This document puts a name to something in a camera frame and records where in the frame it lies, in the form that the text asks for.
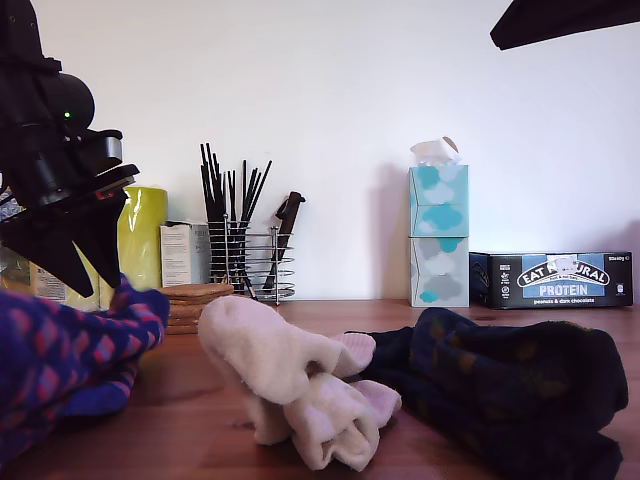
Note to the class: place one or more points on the thin black chopstick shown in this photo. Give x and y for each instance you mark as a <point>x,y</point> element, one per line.
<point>212,183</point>
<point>206,183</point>
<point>250,188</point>
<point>262,183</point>
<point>244,193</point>
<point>217,188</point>
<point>220,198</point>
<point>234,198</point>
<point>255,188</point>
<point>229,198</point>

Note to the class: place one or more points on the black Eat Natural protein box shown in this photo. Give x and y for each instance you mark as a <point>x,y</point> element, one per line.
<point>550,280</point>

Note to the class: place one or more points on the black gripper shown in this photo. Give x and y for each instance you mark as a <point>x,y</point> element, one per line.
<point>60,185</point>

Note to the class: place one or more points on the small white printed carton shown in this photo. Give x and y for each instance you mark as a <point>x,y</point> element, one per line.
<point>175,255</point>

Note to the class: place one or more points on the white tissue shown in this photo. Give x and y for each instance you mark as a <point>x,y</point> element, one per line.
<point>430,150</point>

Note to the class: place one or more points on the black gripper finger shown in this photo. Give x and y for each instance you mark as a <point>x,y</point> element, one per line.
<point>560,17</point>

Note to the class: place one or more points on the grey cloud tissue box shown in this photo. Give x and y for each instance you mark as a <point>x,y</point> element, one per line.
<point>440,270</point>

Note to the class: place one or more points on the cream white sock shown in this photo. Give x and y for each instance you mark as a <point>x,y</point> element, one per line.
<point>260,340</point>
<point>340,430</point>

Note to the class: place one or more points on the blue cloud tissue box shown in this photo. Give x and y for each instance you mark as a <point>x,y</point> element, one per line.
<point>440,200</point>

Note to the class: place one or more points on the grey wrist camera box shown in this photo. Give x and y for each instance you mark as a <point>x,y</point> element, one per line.
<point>110,147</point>

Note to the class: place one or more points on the yellow-green kitchen roll pack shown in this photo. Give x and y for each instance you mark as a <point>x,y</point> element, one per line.
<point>145,235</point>

